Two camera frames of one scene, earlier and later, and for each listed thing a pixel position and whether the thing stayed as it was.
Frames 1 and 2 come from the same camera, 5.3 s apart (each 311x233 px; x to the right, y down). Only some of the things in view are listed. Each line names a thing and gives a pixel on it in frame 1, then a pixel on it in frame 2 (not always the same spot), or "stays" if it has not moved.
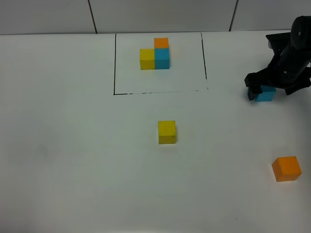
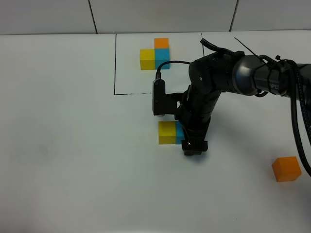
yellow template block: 147,58 stays
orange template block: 161,42 stays
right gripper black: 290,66 -> 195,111
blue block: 268,92 -> 180,132
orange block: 286,168 stays
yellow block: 166,129 stays
